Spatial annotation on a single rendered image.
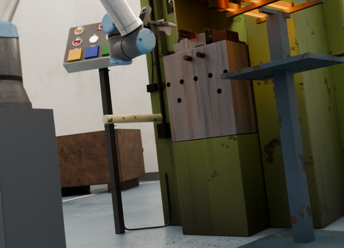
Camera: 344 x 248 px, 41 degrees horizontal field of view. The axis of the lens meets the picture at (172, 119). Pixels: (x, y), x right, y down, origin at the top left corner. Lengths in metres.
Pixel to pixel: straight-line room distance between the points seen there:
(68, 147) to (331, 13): 3.78
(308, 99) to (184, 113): 0.60
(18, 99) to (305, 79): 1.37
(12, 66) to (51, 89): 5.54
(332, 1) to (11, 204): 1.99
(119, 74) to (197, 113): 4.84
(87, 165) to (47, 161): 4.13
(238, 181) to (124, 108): 4.92
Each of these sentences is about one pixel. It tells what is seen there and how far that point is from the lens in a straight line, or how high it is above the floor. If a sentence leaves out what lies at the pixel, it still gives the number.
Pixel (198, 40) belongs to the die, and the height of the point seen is 0.96.
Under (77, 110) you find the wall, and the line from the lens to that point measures 7.27.
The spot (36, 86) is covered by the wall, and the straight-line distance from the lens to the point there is 6.71.
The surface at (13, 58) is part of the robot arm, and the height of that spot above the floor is 0.75.
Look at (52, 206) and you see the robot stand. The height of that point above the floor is 0.31.
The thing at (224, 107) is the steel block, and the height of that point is 0.60.
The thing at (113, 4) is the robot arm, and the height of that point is 0.99.
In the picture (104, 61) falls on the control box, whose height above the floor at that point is 0.95.
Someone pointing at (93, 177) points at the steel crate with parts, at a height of 0.20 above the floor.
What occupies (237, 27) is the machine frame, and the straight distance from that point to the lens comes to 2.77.
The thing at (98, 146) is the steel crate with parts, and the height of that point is 0.55.
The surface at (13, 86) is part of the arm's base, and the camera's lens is 1.37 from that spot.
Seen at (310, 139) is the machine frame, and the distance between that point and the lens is 2.19.
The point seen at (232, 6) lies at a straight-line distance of 1.90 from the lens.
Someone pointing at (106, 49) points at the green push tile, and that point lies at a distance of 2.50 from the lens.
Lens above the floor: 0.44
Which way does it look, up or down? 4 degrees up
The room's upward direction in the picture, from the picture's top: 6 degrees counter-clockwise
